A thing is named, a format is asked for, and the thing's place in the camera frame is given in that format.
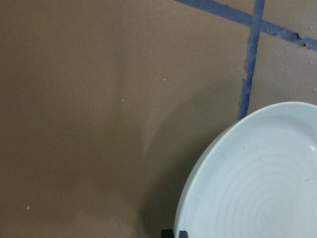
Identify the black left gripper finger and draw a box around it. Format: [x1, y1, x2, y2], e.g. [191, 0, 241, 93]
[178, 231, 188, 238]

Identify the light blue plate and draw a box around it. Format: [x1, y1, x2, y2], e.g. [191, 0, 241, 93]
[173, 102, 317, 238]

